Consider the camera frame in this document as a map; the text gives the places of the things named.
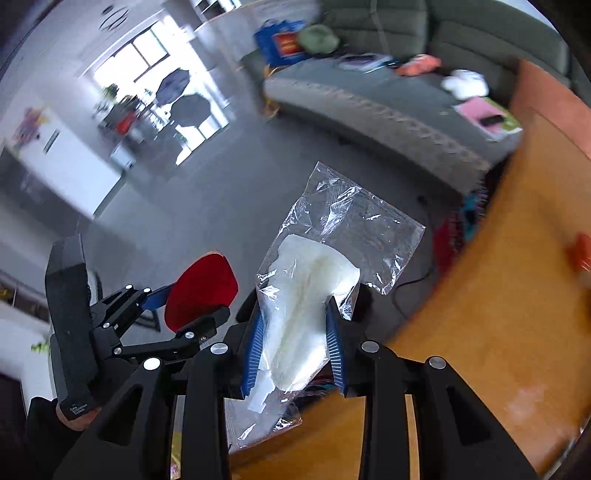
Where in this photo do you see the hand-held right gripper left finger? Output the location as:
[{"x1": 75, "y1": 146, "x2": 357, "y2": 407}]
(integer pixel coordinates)
[{"x1": 53, "y1": 288, "x2": 269, "y2": 480}]

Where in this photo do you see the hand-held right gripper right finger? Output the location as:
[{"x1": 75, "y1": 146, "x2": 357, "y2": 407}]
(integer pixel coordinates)
[{"x1": 324, "y1": 282, "x2": 540, "y2": 480}]

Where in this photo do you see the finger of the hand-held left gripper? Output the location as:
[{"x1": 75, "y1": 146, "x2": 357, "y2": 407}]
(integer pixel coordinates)
[
  {"x1": 111, "y1": 305, "x2": 232, "y2": 366},
  {"x1": 95, "y1": 284, "x2": 176, "y2": 329}
]

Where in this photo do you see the red table tennis paddle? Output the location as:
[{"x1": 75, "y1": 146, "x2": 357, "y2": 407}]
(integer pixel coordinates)
[{"x1": 164, "y1": 251, "x2": 239, "y2": 335}]

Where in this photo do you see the clear plastic bag with tissue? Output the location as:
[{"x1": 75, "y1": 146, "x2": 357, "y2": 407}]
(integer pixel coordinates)
[{"x1": 225, "y1": 161, "x2": 426, "y2": 455}]

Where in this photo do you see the person's left forearm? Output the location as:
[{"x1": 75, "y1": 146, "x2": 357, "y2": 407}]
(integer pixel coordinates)
[{"x1": 25, "y1": 396, "x2": 100, "y2": 480}]

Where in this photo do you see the person's left hand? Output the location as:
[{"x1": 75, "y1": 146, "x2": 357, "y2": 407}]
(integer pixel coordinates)
[{"x1": 56, "y1": 404, "x2": 101, "y2": 431}]

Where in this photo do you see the white cabinet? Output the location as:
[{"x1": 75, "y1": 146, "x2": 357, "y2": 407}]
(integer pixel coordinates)
[{"x1": 0, "y1": 104, "x2": 127, "y2": 217}]

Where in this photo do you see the patterned fleece blanket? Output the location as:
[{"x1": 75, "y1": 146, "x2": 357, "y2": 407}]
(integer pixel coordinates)
[{"x1": 434, "y1": 191, "x2": 490, "y2": 278}]

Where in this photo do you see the plant stand table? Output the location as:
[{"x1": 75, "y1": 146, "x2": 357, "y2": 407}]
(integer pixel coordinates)
[{"x1": 95, "y1": 85, "x2": 153, "y2": 139}]

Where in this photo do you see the open grey umbrella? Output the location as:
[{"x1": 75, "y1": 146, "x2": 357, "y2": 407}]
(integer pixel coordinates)
[{"x1": 172, "y1": 95, "x2": 212, "y2": 126}]

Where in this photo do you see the open dark blue umbrella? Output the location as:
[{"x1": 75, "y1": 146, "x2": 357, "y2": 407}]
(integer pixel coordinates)
[{"x1": 157, "y1": 68, "x2": 191, "y2": 104}]

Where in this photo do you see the grey quilted sofa cover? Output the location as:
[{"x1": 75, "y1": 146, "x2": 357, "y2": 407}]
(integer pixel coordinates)
[{"x1": 263, "y1": 58, "x2": 525, "y2": 195}]

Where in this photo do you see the small orange item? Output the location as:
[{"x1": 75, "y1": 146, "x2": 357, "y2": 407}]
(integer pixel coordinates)
[{"x1": 567, "y1": 233, "x2": 591, "y2": 273}]

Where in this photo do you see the pink book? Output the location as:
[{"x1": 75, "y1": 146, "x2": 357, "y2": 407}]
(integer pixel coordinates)
[{"x1": 455, "y1": 96, "x2": 522, "y2": 139}]

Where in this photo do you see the blue shopping bag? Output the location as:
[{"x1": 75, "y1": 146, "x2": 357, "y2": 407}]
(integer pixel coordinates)
[{"x1": 253, "y1": 19, "x2": 308, "y2": 65}]

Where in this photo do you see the clear plastic package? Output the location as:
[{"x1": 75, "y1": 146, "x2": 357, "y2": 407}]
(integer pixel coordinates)
[{"x1": 339, "y1": 53, "x2": 393, "y2": 72}]

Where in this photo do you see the white crumpled cloth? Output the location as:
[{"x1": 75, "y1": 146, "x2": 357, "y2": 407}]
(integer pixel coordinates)
[{"x1": 441, "y1": 69, "x2": 490, "y2": 99}]

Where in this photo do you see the pink plush toy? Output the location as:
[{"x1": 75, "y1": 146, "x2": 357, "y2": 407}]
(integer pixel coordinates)
[{"x1": 396, "y1": 54, "x2": 443, "y2": 77}]

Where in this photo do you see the green hat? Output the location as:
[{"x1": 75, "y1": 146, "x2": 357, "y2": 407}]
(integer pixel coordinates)
[{"x1": 298, "y1": 24, "x2": 341, "y2": 55}]

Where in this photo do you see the dark green leather sofa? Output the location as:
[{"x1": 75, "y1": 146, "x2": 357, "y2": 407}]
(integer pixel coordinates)
[{"x1": 240, "y1": 0, "x2": 583, "y2": 195}]

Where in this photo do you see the orange cushion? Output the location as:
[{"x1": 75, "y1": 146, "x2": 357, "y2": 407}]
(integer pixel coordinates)
[{"x1": 509, "y1": 59, "x2": 587, "y2": 139}]

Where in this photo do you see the black power cable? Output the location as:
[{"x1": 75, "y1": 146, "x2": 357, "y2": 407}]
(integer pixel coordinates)
[{"x1": 392, "y1": 196, "x2": 439, "y2": 319}]

